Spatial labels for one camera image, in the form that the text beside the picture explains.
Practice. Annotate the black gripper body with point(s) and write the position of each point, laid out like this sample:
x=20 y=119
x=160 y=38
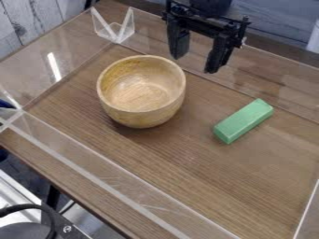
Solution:
x=205 y=17

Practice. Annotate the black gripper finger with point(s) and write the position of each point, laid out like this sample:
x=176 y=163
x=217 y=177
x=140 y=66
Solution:
x=219 y=54
x=177 y=40

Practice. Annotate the green rectangular block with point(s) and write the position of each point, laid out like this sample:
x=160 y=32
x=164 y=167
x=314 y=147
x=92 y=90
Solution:
x=241 y=121

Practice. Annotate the light wooden bowl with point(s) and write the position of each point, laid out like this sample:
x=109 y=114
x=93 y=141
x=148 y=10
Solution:
x=141 y=90

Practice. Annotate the clear acrylic tray walls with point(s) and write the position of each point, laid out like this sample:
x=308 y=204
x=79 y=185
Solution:
x=167 y=182

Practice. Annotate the black table leg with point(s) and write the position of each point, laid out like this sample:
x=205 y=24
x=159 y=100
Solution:
x=52 y=197

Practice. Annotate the grey metal bracket with screw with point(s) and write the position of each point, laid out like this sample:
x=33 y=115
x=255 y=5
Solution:
x=67 y=230

